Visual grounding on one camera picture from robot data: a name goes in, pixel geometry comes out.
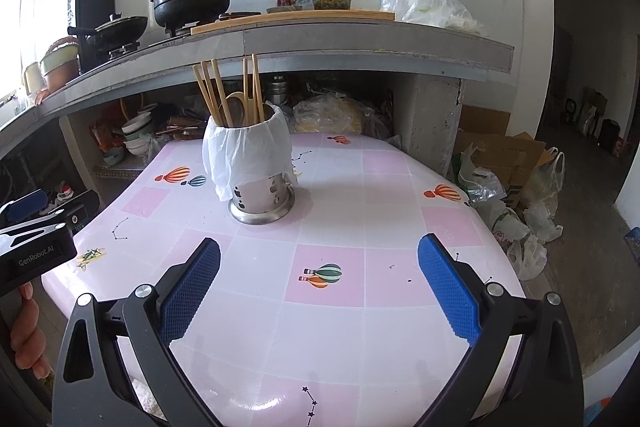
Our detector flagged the crumpled clear plastic bag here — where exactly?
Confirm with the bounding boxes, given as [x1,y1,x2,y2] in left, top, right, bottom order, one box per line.
[401,0,490,38]

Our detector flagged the green rimmed basin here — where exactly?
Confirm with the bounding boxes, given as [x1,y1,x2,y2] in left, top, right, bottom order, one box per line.
[40,38,81,70]

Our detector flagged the wooden cutting board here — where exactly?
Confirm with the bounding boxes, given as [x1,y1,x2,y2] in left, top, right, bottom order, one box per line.
[190,9,397,36]

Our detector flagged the white plastic bag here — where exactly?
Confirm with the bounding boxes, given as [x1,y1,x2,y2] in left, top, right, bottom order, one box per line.
[522,202,563,243]
[520,147,566,218]
[506,234,548,282]
[487,202,536,253]

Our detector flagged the black panel appliance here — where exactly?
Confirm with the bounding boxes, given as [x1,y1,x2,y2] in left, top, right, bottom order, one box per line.
[67,0,115,72]

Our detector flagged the red printed packets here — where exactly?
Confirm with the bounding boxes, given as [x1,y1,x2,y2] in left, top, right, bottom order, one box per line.
[87,117,126,152]

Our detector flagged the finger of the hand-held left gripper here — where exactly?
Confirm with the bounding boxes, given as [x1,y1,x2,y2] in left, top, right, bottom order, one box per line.
[0,188,49,226]
[49,189,102,234]

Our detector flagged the cardboard box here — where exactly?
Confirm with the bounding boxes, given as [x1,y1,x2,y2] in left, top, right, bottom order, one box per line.
[452,107,548,208]

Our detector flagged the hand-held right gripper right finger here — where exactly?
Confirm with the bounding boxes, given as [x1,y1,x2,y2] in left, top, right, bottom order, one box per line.
[414,233,586,427]

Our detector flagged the person's left hand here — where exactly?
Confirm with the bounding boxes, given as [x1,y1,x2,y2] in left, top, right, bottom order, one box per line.
[9,282,52,379]

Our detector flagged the black wok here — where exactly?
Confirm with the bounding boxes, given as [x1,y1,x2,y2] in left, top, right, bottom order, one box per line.
[67,14,150,46]

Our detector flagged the metal shelf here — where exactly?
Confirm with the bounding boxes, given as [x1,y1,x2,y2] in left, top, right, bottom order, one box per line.
[92,159,151,180]

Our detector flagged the stack of ceramic bowls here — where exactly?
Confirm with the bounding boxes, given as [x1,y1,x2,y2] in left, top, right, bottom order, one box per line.
[102,109,158,165]

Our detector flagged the dark round container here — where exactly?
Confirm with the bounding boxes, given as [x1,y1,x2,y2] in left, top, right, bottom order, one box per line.
[597,119,621,152]

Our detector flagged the gas stove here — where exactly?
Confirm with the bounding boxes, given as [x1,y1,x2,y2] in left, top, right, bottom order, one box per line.
[85,24,206,58]

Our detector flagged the brown clay pot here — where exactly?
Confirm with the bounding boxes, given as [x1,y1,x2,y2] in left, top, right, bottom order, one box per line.
[44,59,82,92]

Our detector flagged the metal utensil holder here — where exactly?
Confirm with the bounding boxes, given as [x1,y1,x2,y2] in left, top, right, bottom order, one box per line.
[220,104,296,226]

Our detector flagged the stacked steel pots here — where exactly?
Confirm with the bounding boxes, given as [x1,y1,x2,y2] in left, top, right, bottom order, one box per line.
[264,76,293,105]

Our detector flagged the bag of yellow food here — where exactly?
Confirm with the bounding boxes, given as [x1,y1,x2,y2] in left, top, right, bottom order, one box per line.
[292,94,391,140]

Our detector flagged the clear crinkled plastic bag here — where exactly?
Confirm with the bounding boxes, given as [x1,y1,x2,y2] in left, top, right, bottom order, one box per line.
[457,144,508,208]

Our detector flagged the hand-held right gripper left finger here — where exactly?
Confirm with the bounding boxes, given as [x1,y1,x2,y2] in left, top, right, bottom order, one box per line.
[51,237,222,427]

